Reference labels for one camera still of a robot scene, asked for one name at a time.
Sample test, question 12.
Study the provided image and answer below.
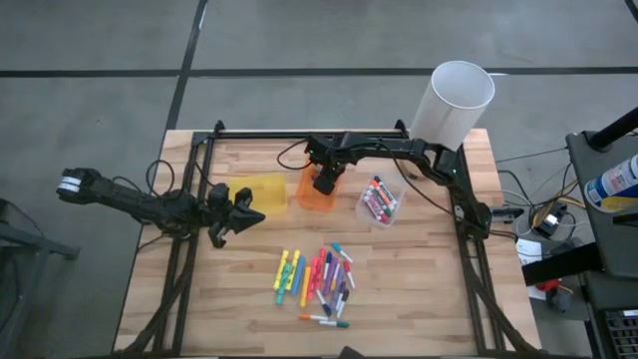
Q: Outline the black keyboard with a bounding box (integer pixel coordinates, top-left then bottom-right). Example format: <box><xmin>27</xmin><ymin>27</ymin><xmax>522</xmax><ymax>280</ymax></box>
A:
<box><xmin>602</xmin><ymin>307</ymin><xmax>638</xmax><ymax>359</ymax></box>

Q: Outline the purple highlighter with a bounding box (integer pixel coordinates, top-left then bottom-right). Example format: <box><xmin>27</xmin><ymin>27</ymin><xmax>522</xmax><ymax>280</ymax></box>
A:
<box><xmin>322</xmin><ymin>255</ymin><xmax>340</xmax><ymax>298</ymax></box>
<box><xmin>332</xmin><ymin>278</ymin><xmax>348</xmax><ymax>311</ymax></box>

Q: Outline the blue highlighter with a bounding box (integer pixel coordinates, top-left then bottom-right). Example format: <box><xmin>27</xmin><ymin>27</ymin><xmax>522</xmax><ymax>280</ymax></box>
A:
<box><xmin>291</xmin><ymin>254</ymin><xmax>307</xmax><ymax>297</ymax></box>

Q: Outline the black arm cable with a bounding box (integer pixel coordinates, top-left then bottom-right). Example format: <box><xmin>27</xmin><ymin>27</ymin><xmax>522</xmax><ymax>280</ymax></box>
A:
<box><xmin>144</xmin><ymin>159</ymin><xmax>176</xmax><ymax>198</ymax></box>
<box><xmin>276</xmin><ymin>138</ymin><xmax>315</xmax><ymax>173</ymax></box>

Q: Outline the teal highlighter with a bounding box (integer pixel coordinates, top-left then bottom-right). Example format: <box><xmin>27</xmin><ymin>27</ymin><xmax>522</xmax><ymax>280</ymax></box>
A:
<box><xmin>274</xmin><ymin>262</ymin><xmax>293</xmax><ymax>307</ymax></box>

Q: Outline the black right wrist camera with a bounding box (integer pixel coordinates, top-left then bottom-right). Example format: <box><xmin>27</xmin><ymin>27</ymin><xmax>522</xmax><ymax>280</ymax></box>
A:
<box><xmin>312</xmin><ymin>172</ymin><xmax>337</xmax><ymax>196</ymax></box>

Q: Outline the blue cap white marker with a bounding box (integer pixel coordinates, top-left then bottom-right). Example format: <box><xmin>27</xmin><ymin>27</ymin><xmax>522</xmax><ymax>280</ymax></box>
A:
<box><xmin>314</xmin><ymin>288</ymin><xmax>333</xmax><ymax>318</ymax></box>

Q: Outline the teal cap white marker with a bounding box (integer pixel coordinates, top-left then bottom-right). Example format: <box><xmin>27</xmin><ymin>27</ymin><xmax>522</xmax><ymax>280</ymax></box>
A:
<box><xmin>330</xmin><ymin>241</ymin><xmax>355</xmax><ymax>264</ymax></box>

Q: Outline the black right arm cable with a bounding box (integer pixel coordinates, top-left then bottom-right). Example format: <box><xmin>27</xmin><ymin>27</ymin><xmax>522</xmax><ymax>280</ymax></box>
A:
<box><xmin>276</xmin><ymin>138</ymin><xmax>315</xmax><ymax>173</ymax></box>

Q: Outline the dark side table with pole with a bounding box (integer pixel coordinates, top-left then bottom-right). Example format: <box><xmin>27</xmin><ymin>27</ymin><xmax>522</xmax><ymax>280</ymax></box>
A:
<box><xmin>565</xmin><ymin>107</ymin><xmax>638</xmax><ymax>280</ymax></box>

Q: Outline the orange translucent plastic bin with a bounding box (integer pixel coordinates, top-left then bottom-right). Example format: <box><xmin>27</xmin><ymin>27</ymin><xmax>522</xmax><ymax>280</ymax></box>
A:
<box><xmin>295</xmin><ymin>164</ymin><xmax>341</xmax><ymax>213</ymax></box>

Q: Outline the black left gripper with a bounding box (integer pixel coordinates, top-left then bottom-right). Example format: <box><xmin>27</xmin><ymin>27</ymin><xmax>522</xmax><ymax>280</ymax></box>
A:
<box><xmin>218</xmin><ymin>188</ymin><xmax>266</xmax><ymax>233</ymax></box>

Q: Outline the pink dry-erase marker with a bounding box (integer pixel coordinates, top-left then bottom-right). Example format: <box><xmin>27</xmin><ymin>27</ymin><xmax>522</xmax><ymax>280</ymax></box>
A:
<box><xmin>363</xmin><ymin>193</ymin><xmax>389</xmax><ymax>224</ymax></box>

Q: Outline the white shade table lamp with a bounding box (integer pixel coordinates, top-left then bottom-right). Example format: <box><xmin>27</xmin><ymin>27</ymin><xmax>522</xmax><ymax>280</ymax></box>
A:
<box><xmin>408</xmin><ymin>60</ymin><xmax>496</xmax><ymax>153</ymax></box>

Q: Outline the yellow translucent plastic bin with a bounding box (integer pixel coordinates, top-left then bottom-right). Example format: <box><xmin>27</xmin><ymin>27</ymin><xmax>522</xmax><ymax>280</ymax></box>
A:
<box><xmin>227</xmin><ymin>173</ymin><xmax>289</xmax><ymax>216</ymax></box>

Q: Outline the power adapter box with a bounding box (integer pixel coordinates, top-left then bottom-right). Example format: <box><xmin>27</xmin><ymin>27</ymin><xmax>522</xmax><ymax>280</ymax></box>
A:
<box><xmin>531</xmin><ymin>208</ymin><xmax>568</xmax><ymax>238</ymax></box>

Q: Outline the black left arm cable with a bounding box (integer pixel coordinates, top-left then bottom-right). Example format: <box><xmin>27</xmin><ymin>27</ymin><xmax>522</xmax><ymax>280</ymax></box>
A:
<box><xmin>144</xmin><ymin>159</ymin><xmax>176</xmax><ymax>198</ymax></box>

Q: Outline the clear translucent plastic bin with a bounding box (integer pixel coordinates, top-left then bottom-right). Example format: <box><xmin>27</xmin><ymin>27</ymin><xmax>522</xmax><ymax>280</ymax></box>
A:
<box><xmin>354</xmin><ymin>172</ymin><xmax>409</xmax><ymax>230</ymax></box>

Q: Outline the white paper sheet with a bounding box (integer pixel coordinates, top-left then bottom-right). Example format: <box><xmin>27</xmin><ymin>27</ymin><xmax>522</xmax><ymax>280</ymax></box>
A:
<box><xmin>515</xmin><ymin>237</ymin><xmax>544</xmax><ymax>266</ymax></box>

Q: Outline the green dry-erase marker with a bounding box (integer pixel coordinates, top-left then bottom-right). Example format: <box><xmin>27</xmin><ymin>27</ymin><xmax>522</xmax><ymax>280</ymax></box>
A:
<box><xmin>373</xmin><ymin>175</ymin><xmax>400</xmax><ymax>203</ymax></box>

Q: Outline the black aluminium table frame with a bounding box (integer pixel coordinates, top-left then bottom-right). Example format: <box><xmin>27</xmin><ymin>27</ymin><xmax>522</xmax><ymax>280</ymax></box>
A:
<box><xmin>113</xmin><ymin>119</ymin><xmax>552</xmax><ymax>359</ymax></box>

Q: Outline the white wipes canister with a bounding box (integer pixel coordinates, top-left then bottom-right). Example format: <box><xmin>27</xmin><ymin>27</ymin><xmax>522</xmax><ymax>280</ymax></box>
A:
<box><xmin>583</xmin><ymin>153</ymin><xmax>638</xmax><ymax>214</ymax></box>

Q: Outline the dark metal stand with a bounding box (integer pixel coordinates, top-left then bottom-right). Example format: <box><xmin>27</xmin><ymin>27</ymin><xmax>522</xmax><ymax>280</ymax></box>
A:
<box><xmin>0</xmin><ymin>196</ymin><xmax>82</xmax><ymax>350</ymax></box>

